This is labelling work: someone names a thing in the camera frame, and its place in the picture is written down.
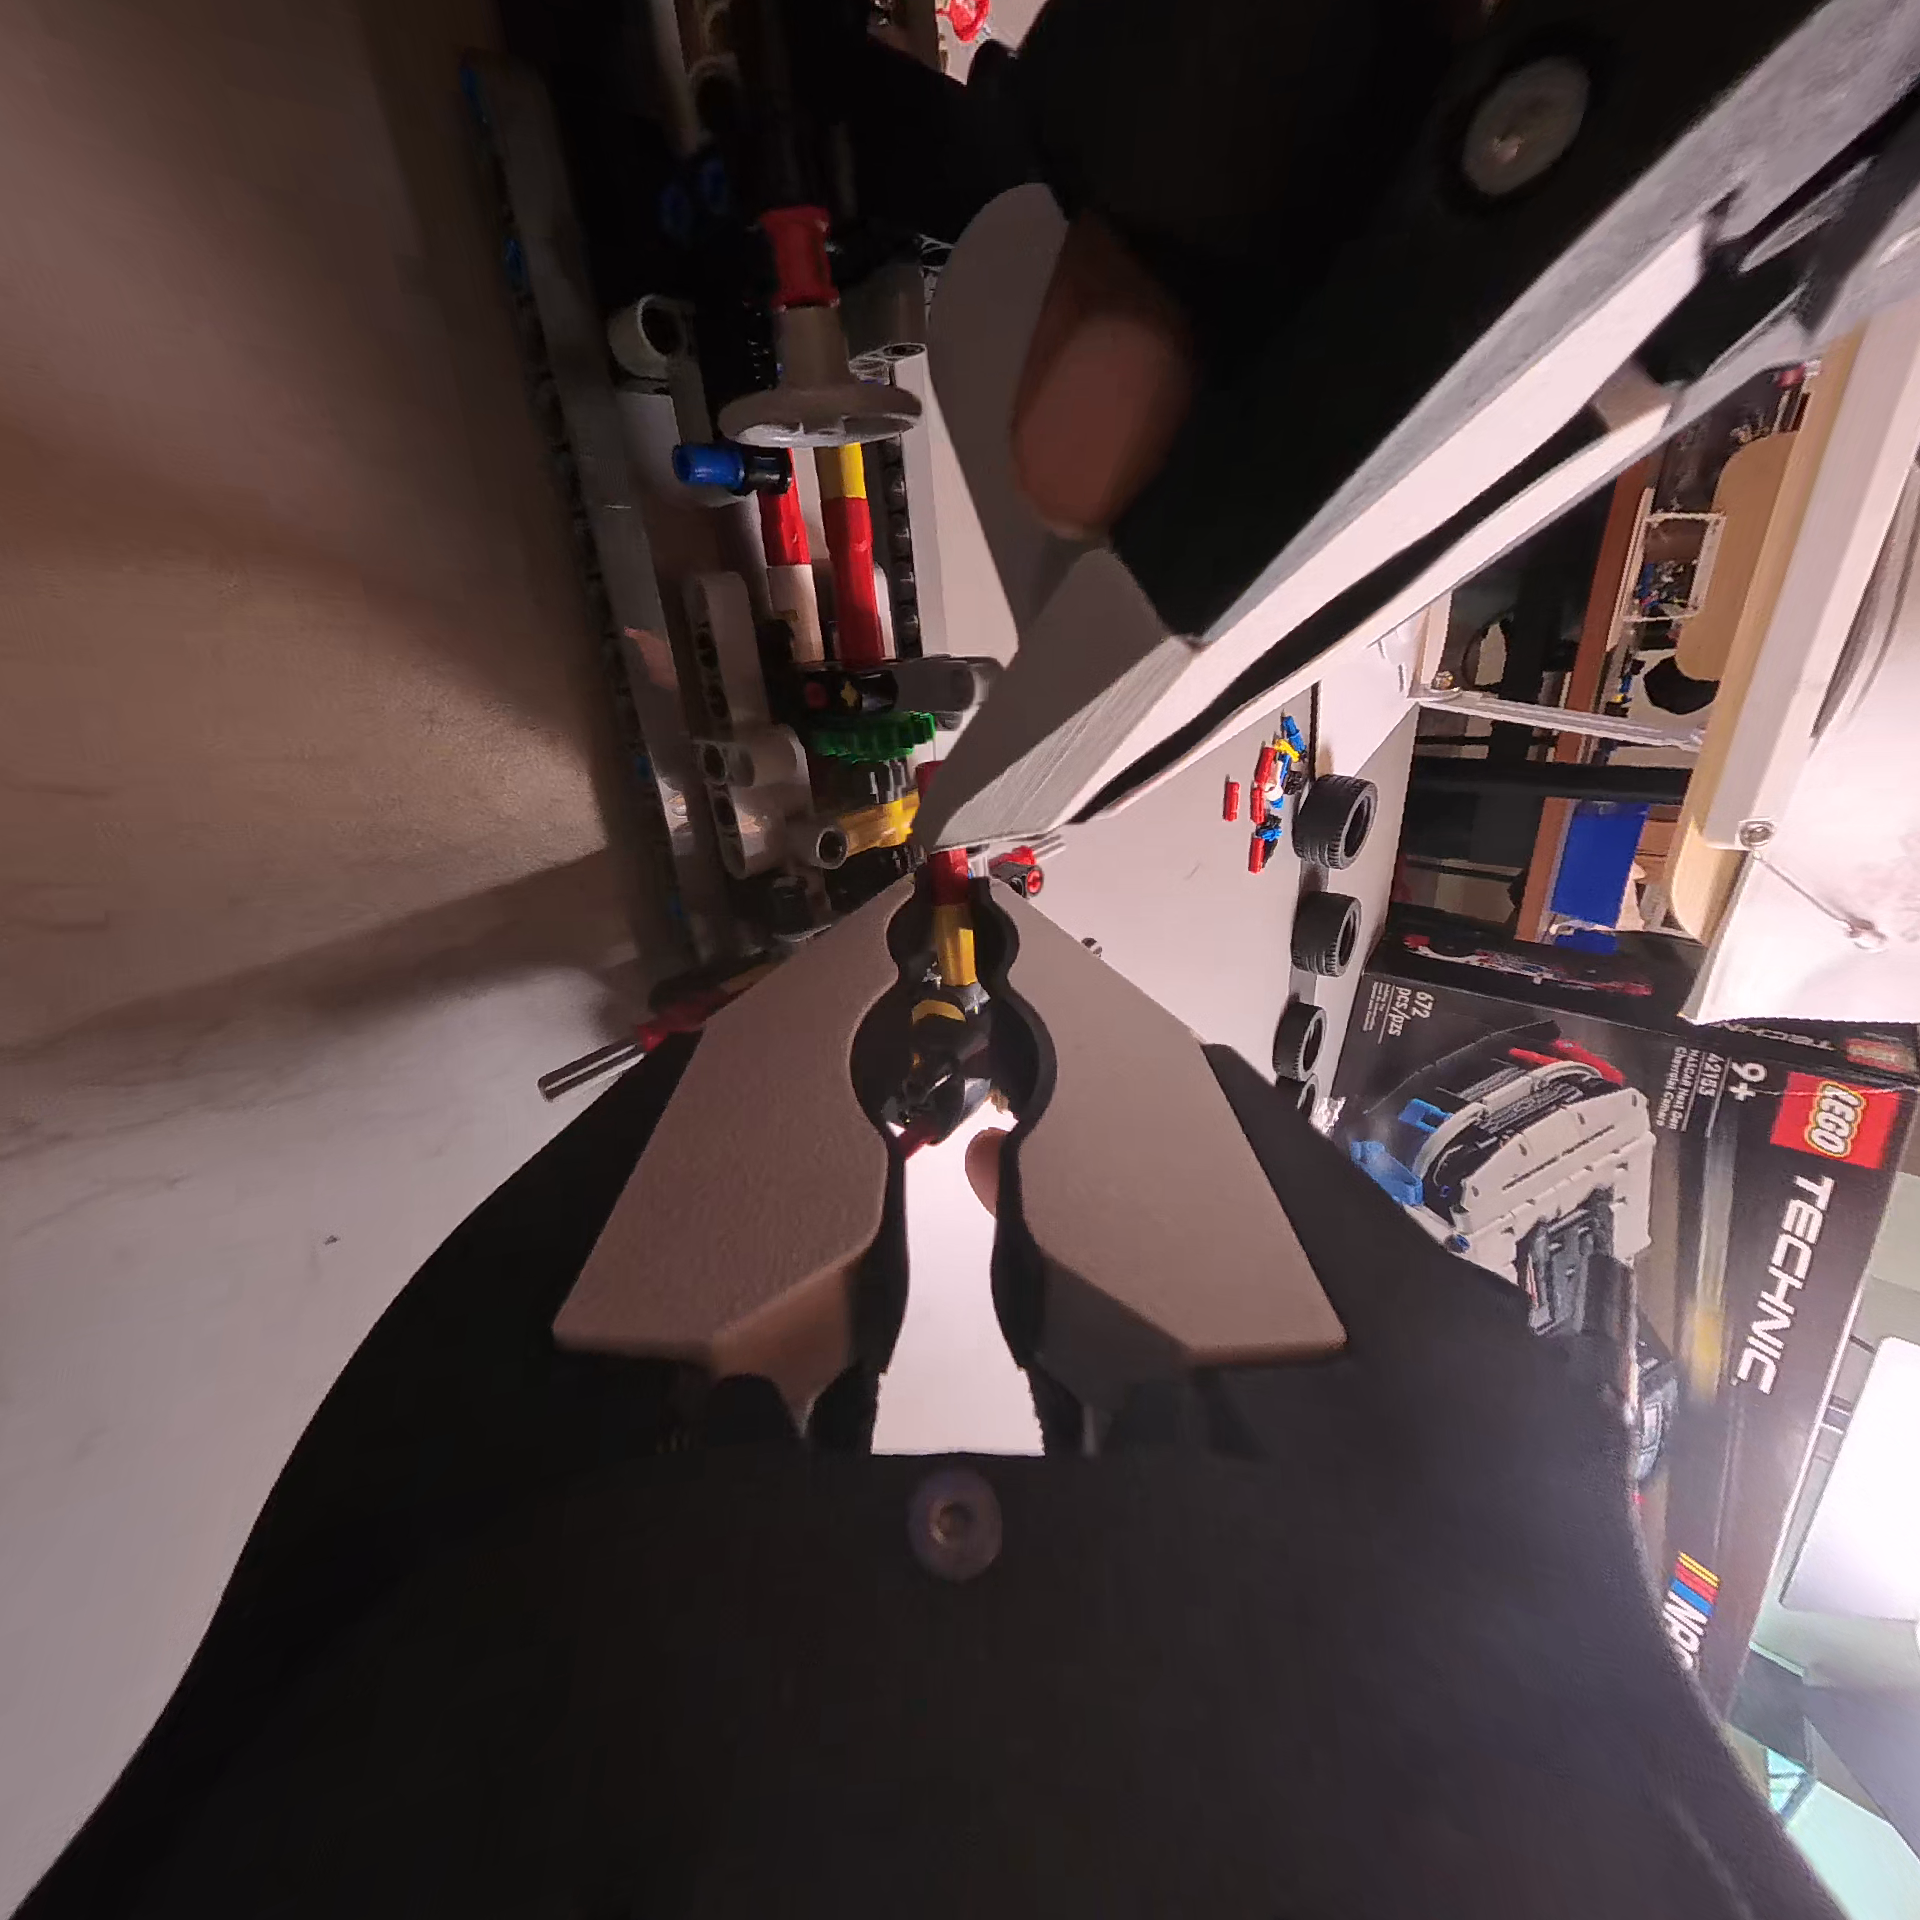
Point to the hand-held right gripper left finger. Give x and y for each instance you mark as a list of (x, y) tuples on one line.
[(749, 1200)]

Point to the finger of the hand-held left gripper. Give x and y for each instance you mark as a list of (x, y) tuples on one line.
[(975, 389), (1348, 579)]

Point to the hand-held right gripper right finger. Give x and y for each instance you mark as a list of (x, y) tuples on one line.
[(1154, 1200)]

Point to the lego car chassis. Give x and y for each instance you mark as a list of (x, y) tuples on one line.
[(855, 557)]

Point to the pile of small lego pins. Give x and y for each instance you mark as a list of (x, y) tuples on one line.
[(1275, 779)]

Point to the black lego tire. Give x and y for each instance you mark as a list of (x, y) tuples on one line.
[(1298, 1038), (1329, 934), (1336, 822)]

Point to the black lego set box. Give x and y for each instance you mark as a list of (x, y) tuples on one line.
[(1724, 1200)]

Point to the person's left hand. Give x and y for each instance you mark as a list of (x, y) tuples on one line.
[(1096, 389)]

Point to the person's right hand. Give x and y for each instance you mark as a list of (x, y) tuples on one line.
[(985, 1171)]

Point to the blue plastic bin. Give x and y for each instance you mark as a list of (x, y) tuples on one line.
[(1597, 862)]

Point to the white stand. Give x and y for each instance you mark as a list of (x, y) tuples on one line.
[(1799, 751)]

